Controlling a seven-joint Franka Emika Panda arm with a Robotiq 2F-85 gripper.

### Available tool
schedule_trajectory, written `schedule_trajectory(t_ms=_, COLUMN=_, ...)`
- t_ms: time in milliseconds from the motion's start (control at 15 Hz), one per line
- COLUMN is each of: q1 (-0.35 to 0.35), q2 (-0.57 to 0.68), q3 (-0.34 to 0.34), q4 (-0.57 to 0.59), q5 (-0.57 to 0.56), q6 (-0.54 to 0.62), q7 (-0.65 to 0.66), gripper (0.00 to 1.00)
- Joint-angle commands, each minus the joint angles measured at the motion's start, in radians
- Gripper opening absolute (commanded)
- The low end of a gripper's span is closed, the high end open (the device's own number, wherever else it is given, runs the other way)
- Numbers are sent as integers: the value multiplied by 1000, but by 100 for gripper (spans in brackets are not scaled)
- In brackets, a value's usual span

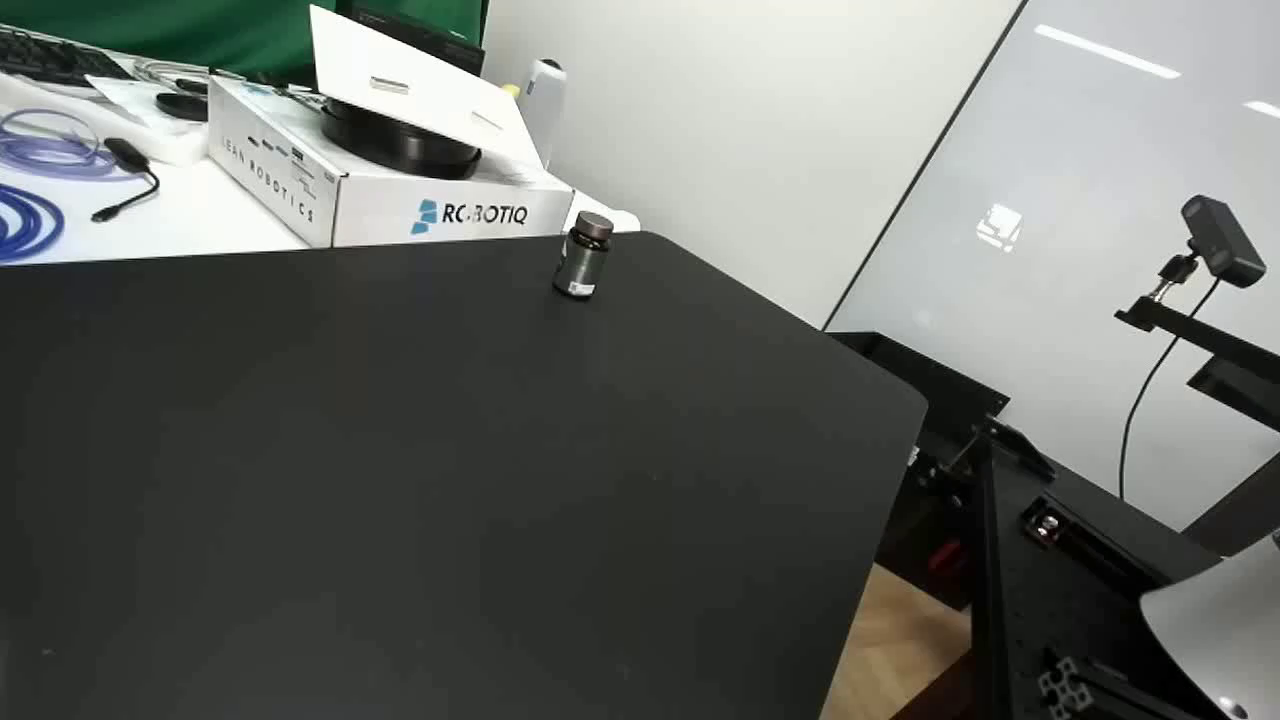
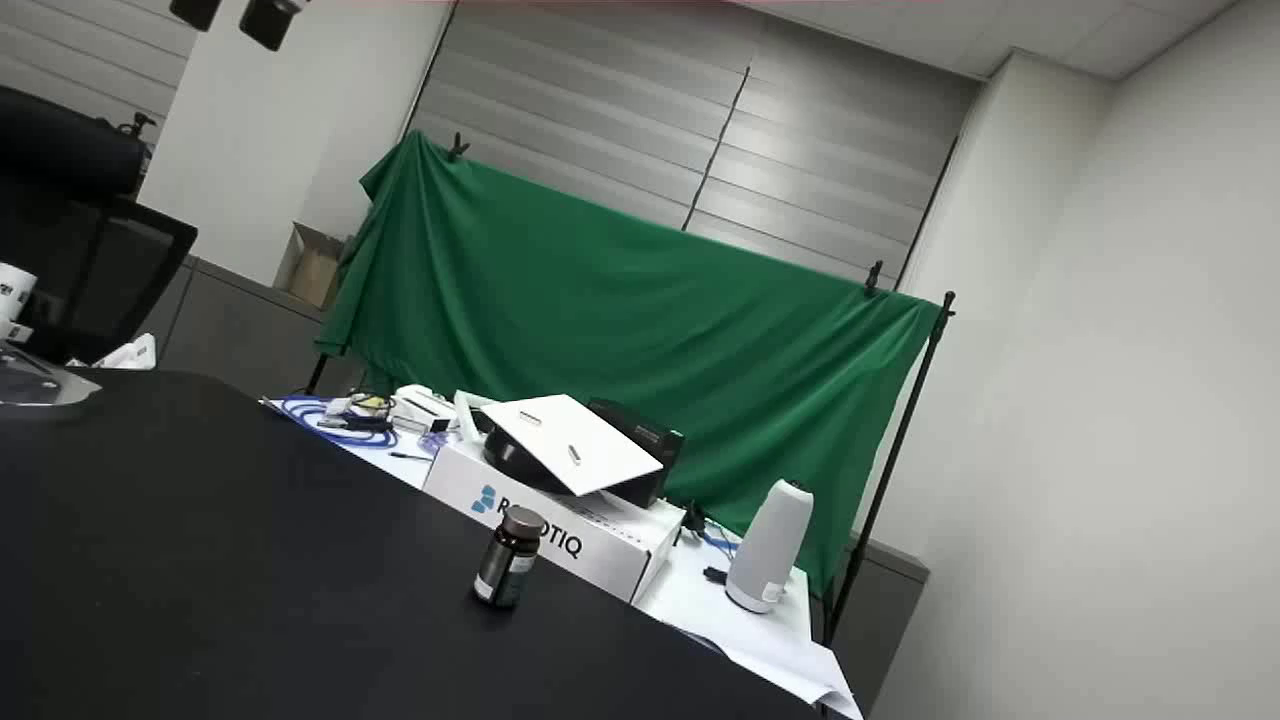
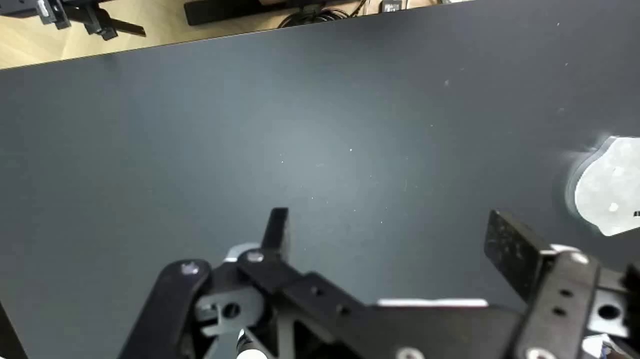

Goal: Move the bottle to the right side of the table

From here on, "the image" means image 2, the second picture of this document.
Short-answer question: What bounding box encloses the small dark glass bottle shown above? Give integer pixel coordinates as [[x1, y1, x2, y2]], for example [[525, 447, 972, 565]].
[[472, 502, 546, 606]]

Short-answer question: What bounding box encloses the white paper sheet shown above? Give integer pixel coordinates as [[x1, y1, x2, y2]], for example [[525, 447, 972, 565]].
[[482, 396, 662, 497]]

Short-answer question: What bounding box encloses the white Robotiq cardboard box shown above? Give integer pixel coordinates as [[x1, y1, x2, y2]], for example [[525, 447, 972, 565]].
[[425, 442, 683, 598]]

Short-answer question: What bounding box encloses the green backdrop cloth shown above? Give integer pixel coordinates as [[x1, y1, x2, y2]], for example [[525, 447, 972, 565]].
[[317, 134, 940, 589]]

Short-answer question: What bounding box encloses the black backdrop stand pole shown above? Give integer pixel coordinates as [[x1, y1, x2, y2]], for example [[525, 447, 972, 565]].
[[821, 293, 959, 649]]

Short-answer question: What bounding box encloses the brown cardboard box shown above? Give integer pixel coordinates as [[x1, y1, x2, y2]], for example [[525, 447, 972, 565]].
[[278, 222, 343, 306]]

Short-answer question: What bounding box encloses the black office chair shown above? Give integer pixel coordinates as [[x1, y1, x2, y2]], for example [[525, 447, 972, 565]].
[[0, 87, 198, 361]]

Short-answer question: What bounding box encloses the blue coiled cable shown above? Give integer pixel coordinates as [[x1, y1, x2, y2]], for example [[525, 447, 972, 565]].
[[278, 390, 406, 452]]

